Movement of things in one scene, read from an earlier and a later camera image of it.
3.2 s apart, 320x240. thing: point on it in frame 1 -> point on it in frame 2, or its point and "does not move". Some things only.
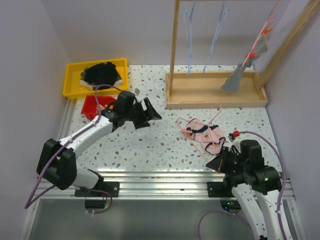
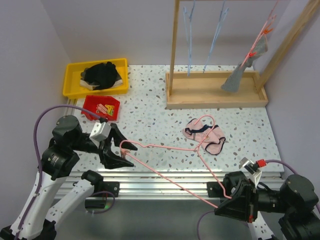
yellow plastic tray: (74, 88) does not move
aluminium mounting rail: (212, 184) does not move
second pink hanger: (267, 25) does not move
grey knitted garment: (233, 83) does not move
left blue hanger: (188, 28) does not move
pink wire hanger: (205, 124) -> (196, 149)
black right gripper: (219, 163) -> (244, 203)
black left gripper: (142, 121) -> (109, 159)
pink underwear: (210, 136) does not move
